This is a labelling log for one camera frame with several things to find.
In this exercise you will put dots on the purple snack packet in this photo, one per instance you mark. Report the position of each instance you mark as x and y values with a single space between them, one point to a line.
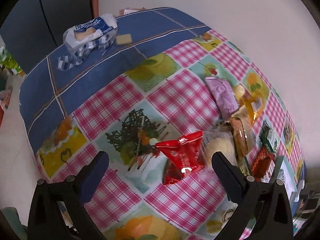
223 95

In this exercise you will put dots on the beige barcode snack packet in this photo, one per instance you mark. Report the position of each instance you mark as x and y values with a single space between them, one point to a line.
243 136

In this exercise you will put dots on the clear round pastry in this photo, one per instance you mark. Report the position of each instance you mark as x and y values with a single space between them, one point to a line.
218 139

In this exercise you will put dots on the small beige cracker piece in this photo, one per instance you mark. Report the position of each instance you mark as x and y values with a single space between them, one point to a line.
123 39

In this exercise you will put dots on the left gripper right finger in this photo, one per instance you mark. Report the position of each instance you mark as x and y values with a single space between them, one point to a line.
268 202

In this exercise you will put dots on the blue white bread bag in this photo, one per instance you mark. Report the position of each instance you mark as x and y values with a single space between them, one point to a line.
80 40

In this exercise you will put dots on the orange red patterned packet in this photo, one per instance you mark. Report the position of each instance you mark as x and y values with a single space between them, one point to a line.
261 163

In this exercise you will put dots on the blue checked tablecloth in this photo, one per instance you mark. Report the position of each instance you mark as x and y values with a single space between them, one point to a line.
48 95

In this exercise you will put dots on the dark blue cabinet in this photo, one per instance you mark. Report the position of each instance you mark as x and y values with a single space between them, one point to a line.
31 29

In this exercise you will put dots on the green white snack packet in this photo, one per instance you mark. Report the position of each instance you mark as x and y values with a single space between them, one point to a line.
269 138

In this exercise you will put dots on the red foil snack packet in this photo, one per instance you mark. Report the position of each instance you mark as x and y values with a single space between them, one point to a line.
184 157

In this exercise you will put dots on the white teal tray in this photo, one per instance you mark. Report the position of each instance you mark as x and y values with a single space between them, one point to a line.
283 171

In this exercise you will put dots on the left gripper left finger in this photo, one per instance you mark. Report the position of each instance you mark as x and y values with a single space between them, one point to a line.
57 209

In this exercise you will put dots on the pink plaid dessert tablecloth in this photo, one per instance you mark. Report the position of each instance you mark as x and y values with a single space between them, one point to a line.
163 98

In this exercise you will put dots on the orange jelly snack packet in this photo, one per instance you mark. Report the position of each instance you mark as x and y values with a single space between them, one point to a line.
254 103

